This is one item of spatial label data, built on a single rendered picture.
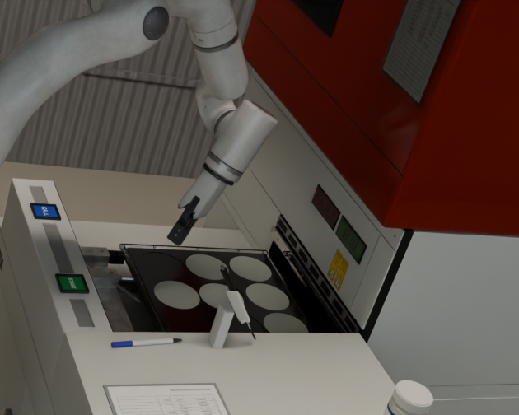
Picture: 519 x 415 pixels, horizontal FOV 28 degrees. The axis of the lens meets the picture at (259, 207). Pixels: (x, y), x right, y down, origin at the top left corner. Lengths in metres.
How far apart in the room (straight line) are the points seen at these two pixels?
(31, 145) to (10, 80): 2.68
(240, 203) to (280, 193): 0.22
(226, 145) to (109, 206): 2.22
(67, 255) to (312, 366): 0.54
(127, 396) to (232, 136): 0.60
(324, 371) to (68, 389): 0.49
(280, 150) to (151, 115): 2.02
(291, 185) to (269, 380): 0.65
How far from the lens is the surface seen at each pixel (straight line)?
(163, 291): 2.19
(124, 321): 2.11
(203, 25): 1.90
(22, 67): 1.75
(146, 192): 4.47
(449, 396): 2.43
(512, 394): 2.54
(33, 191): 2.31
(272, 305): 2.26
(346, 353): 2.08
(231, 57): 1.96
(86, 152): 4.49
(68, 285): 2.02
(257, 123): 2.09
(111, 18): 1.73
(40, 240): 2.14
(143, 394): 1.80
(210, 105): 2.14
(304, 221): 2.37
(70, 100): 4.36
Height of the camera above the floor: 2.09
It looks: 27 degrees down
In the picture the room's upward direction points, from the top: 19 degrees clockwise
